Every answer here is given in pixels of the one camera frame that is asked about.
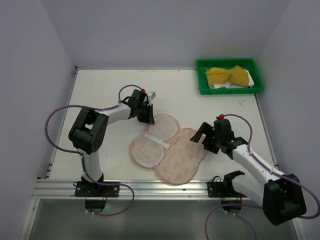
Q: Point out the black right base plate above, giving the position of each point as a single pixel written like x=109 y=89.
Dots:
x=222 y=188

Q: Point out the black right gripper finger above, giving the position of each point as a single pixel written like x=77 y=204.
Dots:
x=205 y=129
x=209 y=144

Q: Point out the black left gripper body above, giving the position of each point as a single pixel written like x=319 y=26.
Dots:
x=145 y=113

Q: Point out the floral mesh laundry bag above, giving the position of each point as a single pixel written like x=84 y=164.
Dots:
x=167 y=149

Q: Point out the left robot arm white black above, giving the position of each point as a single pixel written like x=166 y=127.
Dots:
x=88 y=130

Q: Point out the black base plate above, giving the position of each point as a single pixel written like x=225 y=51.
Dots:
x=222 y=188
x=87 y=189

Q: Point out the yellow bra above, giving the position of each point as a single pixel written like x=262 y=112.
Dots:
x=225 y=75

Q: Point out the aluminium mounting rail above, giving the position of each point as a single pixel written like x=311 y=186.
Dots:
x=143 y=190

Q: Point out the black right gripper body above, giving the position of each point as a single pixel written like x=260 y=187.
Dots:
x=210 y=139

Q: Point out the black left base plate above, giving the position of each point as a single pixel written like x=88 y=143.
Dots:
x=87 y=189

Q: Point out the white bra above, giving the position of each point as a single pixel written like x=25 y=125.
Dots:
x=222 y=85

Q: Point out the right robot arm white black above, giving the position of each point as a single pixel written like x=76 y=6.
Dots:
x=278 y=194

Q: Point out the green plastic tray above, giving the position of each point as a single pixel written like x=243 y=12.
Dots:
x=221 y=76

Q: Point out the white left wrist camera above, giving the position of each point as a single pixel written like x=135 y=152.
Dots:
x=151 y=95

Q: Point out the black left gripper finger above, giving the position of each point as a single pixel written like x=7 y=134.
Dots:
x=143 y=115
x=150 y=114

